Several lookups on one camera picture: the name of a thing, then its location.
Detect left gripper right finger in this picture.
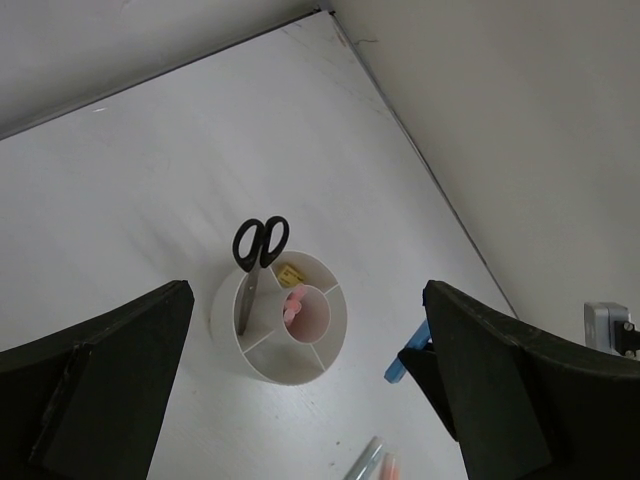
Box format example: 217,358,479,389
423,280,639,479

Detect black handled scissors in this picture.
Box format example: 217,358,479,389
232,215,290,336

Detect thin red pen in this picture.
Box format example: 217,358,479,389
283,284,307,326

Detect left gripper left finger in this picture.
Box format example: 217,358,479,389
1,280,194,479

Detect orange yellow highlighter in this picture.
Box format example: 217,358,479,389
378,452,400,480

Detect white round divided organizer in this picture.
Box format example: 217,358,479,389
209,250,348,386

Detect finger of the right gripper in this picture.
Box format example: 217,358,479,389
407,348,458,440

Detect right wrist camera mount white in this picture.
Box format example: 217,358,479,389
584,302,639,361

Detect small yellow eraser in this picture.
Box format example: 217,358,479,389
276,264,305,288

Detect green highlighter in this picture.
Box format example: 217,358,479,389
344,436,384,480

